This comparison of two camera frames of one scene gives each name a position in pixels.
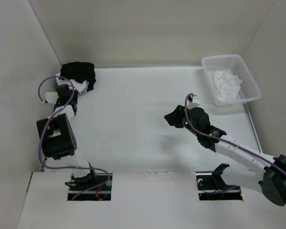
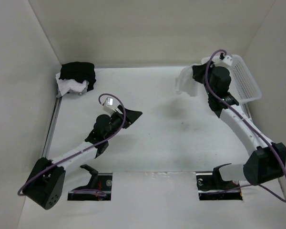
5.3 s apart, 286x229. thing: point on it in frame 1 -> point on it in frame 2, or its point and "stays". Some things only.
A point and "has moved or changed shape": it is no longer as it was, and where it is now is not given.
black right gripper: x=175 y=116 -> x=198 y=70
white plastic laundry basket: x=249 y=89 stays
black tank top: x=79 y=72 stays
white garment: x=228 y=85 has moved or changed shape
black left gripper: x=75 y=96 -> x=130 y=117
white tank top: x=81 y=87 stays
